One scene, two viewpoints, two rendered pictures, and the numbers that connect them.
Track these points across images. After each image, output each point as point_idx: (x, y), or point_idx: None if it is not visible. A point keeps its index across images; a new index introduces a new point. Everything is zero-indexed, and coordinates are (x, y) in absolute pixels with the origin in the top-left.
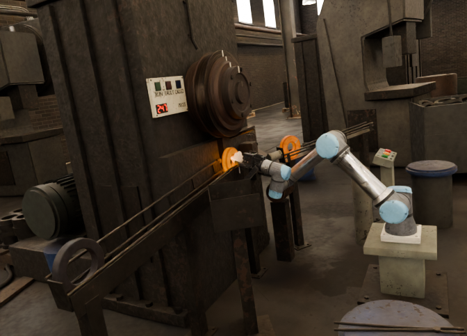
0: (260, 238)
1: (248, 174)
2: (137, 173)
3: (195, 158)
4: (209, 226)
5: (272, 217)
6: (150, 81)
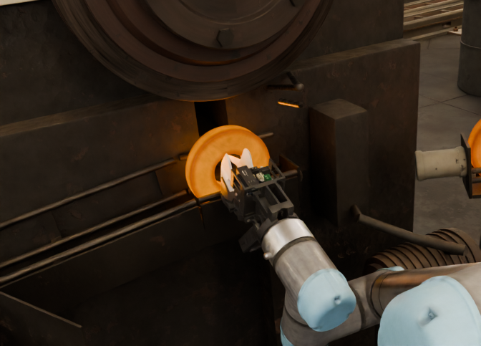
0: (367, 344)
1: (245, 238)
2: None
3: (69, 155)
4: (129, 327)
5: (376, 337)
6: None
